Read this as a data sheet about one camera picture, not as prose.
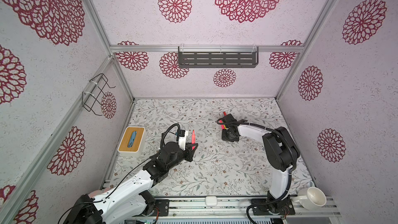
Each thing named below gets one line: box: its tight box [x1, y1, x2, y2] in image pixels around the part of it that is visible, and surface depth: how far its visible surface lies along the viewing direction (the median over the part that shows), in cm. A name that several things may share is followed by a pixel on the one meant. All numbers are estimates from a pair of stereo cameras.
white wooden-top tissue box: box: [117, 126, 147, 158], surface depth 94 cm
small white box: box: [205, 195, 218, 207], surface depth 76 cm
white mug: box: [292, 186, 328, 211], surface depth 76 cm
